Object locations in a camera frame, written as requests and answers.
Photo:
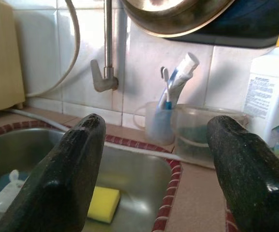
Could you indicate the small steel sink basin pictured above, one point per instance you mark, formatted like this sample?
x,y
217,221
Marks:
x,y
134,174

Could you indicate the clear container green scrubber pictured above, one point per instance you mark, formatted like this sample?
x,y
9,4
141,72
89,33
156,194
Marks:
x,y
192,145

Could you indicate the white detergent bottle yellow cap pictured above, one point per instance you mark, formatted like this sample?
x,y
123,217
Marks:
x,y
269,96

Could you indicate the blue white toothbrush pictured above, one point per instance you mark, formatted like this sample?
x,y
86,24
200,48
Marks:
x,y
169,83

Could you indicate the bright yellow sponge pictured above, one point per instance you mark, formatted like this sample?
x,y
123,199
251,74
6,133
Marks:
x,y
103,203

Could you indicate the clear plastic toothbrush cup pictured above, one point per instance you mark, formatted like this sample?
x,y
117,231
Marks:
x,y
158,128

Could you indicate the blue mug white figure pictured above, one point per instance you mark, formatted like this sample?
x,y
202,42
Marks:
x,y
6,195

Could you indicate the steel wall tap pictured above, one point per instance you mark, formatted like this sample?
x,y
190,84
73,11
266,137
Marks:
x,y
108,36

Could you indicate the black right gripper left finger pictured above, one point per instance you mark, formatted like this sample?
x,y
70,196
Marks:
x,y
57,181

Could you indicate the dark blue frying pan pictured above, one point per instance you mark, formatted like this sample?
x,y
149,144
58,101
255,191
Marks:
x,y
250,24

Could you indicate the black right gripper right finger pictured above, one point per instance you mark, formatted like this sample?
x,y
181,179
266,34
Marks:
x,y
250,174

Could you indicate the beige water ionizer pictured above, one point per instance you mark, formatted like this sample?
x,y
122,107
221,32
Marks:
x,y
1,60

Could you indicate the steel wok pan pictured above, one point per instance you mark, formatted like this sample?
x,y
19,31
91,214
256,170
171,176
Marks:
x,y
178,24

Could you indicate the white toothpaste tube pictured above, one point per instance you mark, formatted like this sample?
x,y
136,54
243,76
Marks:
x,y
187,64

